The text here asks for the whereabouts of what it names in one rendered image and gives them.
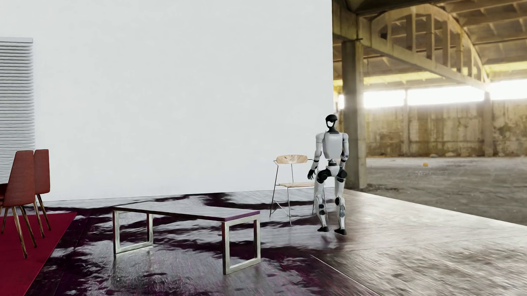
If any brown upholstered dining chair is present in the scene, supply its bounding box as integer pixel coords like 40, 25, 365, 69
0, 149, 53, 240
0, 150, 39, 261

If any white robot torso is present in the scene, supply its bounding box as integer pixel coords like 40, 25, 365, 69
321, 131, 346, 168

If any white right robot leg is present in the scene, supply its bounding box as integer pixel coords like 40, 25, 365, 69
312, 167, 335, 233

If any white robot leg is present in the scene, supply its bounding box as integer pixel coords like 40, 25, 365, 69
331, 166, 352, 236
312, 167, 335, 233

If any white left robot leg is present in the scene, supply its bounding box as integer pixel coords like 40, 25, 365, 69
331, 166, 352, 236

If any concrete pillar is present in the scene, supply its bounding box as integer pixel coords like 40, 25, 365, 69
340, 39, 370, 190

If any white slatted window blind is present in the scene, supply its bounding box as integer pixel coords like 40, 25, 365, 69
0, 34, 40, 191

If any red rug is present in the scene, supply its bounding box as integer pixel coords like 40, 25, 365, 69
0, 210, 81, 296

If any light wood metal-frame chair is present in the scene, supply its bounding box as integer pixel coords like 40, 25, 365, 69
267, 153, 328, 227

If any dark-top metal-frame bench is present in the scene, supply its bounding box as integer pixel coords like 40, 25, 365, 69
111, 196, 263, 280

